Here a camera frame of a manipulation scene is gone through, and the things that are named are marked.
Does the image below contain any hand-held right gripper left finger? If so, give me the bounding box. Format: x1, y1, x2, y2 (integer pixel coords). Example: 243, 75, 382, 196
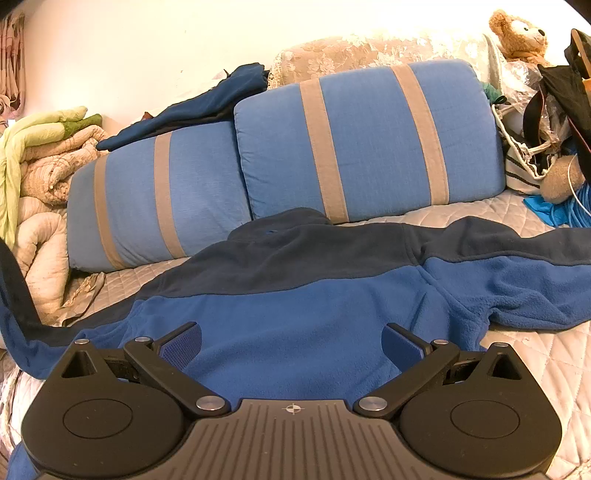
60, 321, 232, 419

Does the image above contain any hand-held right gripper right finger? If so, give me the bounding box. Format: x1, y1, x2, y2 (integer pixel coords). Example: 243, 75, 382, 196
352, 322, 526, 419

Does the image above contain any blue fleece jacket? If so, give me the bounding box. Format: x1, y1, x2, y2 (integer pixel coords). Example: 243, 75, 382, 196
0, 207, 591, 480

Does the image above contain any blue cushion with beige stripes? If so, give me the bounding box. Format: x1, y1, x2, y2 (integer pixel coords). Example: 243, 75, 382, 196
233, 59, 507, 223
67, 121, 253, 273

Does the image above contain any cream comforter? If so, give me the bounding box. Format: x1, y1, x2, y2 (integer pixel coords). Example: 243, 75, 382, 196
10, 196, 71, 320

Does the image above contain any bright blue cloth piece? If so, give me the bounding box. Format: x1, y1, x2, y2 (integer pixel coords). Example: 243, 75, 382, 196
523, 195, 567, 227

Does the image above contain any striped canvas tote bag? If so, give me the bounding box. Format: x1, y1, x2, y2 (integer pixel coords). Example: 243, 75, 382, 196
492, 104, 555, 195

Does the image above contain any beige quilted blanket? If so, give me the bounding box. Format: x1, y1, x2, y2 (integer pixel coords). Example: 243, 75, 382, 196
21, 126, 112, 206

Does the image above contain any beige plush toy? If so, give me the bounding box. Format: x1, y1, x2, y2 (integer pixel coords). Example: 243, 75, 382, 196
540, 154, 588, 204

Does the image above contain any dark blue garment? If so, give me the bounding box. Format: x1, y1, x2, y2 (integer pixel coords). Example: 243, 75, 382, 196
96, 63, 270, 152

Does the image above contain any green blanket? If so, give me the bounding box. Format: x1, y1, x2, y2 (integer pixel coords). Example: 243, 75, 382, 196
0, 106, 103, 246

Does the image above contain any small green cloth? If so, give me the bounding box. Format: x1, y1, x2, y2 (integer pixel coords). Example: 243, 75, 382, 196
479, 80, 502, 105

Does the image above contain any clear plastic wrap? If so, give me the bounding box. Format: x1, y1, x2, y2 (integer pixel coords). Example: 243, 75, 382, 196
502, 59, 573, 139

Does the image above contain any floral sofa cover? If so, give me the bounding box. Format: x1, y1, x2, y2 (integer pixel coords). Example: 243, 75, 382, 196
268, 30, 505, 89

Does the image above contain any black bag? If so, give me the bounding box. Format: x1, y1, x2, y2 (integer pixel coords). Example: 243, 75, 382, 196
537, 28, 591, 153

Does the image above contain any brown teddy bear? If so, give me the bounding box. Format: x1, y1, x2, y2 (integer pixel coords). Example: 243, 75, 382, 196
488, 10, 553, 66

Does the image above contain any floral curtain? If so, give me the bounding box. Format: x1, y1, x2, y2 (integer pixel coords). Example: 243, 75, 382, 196
0, 11, 27, 116

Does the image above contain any blue cable coil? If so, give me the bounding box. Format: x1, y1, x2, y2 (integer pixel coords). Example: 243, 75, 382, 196
549, 138, 591, 230

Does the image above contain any thin white cable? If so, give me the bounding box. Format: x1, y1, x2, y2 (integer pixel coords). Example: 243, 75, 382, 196
569, 156, 588, 204

